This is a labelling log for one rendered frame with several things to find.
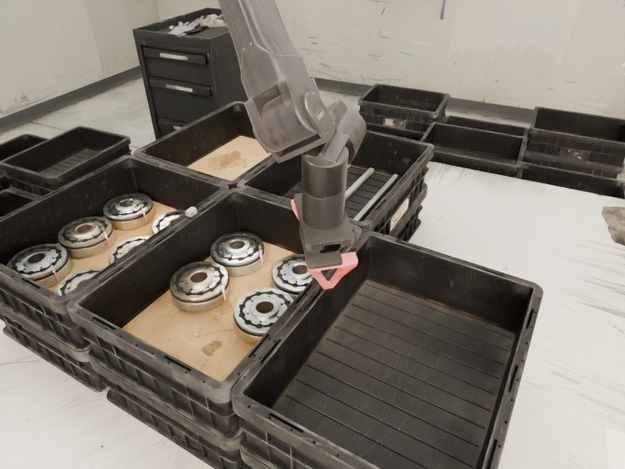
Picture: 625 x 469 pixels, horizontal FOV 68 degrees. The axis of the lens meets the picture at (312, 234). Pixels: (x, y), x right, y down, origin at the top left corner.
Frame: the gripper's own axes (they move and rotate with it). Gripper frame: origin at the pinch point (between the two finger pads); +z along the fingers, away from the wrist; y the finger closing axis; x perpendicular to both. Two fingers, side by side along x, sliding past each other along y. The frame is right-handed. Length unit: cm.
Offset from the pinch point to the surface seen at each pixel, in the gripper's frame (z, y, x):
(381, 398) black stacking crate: 11.1, -18.0, -5.3
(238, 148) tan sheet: 25, 67, 10
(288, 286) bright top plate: 11.3, 4.7, 4.5
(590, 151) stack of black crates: 63, 93, -137
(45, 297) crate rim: 3.4, 3.1, 41.0
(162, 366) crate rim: 2.0, -12.4, 23.4
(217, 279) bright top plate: 11.7, 8.8, 16.7
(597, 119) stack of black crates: 63, 114, -155
